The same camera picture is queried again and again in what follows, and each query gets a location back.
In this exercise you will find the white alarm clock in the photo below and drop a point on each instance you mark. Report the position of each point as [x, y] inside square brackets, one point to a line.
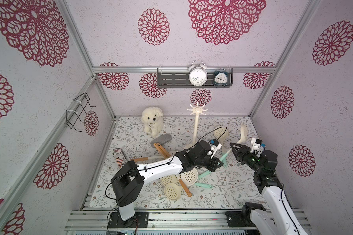
[198, 73]

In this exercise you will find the flag print rolled pouch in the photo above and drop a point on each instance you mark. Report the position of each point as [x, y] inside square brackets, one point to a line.
[119, 157]

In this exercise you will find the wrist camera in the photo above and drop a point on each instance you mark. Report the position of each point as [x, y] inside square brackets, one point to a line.
[257, 145]
[215, 146]

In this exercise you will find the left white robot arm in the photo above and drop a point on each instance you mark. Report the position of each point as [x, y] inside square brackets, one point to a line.
[128, 182]

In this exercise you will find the cream skimmer orange handle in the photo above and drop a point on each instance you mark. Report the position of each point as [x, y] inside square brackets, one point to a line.
[147, 158]

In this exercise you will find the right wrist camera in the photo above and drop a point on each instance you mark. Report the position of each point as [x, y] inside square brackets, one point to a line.
[257, 145]

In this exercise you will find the teal alarm clock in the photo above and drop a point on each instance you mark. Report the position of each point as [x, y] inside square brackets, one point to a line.
[221, 78]

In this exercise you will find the cream utensil rack stand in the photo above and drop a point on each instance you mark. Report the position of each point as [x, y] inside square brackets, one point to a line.
[196, 110]

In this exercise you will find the black wire wall rack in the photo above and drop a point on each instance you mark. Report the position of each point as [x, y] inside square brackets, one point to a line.
[72, 116]

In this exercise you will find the white plush dog toy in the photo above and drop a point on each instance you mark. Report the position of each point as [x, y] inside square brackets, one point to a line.
[152, 118]

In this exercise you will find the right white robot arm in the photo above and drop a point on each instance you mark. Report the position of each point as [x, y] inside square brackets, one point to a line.
[284, 221]

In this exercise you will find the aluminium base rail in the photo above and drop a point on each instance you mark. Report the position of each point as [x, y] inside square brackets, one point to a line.
[158, 222]

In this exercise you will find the cream skimmer wooden handle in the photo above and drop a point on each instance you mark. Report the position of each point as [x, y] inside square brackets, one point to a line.
[173, 187]

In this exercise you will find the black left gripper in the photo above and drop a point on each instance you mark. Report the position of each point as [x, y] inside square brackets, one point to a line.
[214, 165]

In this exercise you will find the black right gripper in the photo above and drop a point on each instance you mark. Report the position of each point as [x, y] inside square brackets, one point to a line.
[244, 155]

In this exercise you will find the grey wall shelf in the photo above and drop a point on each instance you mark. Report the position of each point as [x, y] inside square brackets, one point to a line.
[181, 79]

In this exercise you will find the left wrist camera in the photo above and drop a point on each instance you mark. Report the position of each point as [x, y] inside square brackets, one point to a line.
[215, 146]

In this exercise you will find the cream skimmer brown handle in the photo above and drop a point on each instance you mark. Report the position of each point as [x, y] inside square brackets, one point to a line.
[189, 178]

